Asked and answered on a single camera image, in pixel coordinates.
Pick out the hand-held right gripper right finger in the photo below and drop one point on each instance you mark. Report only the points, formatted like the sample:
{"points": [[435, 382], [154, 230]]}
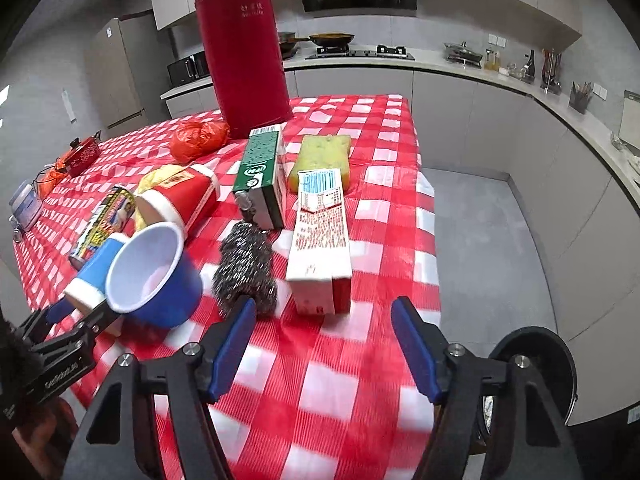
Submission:
{"points": [[412, 345]]}

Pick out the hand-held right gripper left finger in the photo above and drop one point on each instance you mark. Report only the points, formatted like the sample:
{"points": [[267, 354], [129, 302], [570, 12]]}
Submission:
{"points": [[232, 345]]}

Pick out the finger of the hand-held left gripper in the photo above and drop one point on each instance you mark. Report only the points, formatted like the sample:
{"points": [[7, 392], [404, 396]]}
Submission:
{"points": [[85, 332], [57, 312]]}

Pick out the blue paper cup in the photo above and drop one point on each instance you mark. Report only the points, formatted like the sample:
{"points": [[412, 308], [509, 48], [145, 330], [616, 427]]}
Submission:
{"points": [[165, 285], [97, 265]]}

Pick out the black trash bin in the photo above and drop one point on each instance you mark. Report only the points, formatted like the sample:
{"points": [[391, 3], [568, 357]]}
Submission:
{"points": [[540, 345]]}

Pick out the green drink carton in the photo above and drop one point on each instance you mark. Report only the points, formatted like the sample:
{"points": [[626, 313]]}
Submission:
{"points": [[260, 170]]}

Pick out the person's left hand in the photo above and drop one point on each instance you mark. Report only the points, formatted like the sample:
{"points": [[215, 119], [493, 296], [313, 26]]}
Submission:
{"points": [[42, 440]]}

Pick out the steel wool scrubber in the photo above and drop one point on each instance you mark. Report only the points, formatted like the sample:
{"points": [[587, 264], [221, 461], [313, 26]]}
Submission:
{"points": [[245, 265]]}

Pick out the red checkered tablecloth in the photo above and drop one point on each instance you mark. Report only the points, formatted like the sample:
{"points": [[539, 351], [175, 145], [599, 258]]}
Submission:
{"points": [[320, 385]]}

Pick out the printed tin can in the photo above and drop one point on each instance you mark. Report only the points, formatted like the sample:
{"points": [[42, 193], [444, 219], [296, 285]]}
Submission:
{"points": [[107, 225]]}

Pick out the red and white carton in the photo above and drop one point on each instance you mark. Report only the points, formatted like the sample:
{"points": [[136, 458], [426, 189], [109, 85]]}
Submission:
{"points": [[320, 240]]}

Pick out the red paper cup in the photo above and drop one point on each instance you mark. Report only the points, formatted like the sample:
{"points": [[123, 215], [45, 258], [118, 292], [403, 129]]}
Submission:
{"points": [[185, 195]]}

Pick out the small red pot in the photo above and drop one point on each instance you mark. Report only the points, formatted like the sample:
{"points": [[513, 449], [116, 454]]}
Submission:
{"points": [[82, 155]]}

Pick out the yellow sponge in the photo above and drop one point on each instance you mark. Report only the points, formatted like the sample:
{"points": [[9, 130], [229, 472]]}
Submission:
{"points": [[320, 157]]}

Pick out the white paper sheet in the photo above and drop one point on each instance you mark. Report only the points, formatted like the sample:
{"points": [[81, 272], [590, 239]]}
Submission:
{"points": [[69, 105]]}

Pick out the orange plastic bag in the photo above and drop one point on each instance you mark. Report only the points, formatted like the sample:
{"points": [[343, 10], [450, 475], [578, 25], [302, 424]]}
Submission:
{"points": [[197, 140]]}

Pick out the grey refrigerator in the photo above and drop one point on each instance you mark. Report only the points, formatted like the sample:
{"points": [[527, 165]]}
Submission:
{"points": [[115, 70]]}

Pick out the black microwave oven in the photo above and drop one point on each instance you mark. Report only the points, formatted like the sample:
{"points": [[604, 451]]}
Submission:
{"points": [[187, 67]]}

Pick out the red thermos flask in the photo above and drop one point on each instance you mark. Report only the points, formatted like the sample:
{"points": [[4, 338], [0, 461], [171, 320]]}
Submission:
{"points": [[240, 60]]}

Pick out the yellow oil bottle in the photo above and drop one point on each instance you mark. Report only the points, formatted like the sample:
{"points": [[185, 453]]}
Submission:
{"points": [[491, 62]]}

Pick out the steel pot with lid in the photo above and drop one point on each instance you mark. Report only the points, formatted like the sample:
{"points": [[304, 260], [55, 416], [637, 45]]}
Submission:
{"points": [[462, 54]]}

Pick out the black gas stove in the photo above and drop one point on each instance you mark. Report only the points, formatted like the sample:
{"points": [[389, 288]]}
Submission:
{"points": [[360, 53]]}

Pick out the dark utensil holder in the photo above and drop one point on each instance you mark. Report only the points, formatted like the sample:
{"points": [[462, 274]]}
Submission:
{"points": [[580, 100]]}

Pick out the dark glass bottle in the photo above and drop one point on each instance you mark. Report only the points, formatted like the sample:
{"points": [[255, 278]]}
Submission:
{"points": [[530, 67]]}

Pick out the kitchen utensil rack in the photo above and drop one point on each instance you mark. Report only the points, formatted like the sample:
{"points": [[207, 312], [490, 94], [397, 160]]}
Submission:
{"points": [[550, 72]]}

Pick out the dark pan with lid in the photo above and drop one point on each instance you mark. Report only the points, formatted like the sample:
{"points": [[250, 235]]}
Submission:
{"points": [[287, 42]]}

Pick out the white cutting board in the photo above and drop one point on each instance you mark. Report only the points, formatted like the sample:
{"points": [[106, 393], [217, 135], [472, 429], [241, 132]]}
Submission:
{"points": [[631, 120]]}

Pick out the wok with food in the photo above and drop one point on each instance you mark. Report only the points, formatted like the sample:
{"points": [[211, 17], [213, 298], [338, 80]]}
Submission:
{"points": [[330, 38]]}

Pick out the white wall socket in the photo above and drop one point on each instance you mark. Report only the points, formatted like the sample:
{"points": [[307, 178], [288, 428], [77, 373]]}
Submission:
{"points": [[600, 91], [496, 39]]}

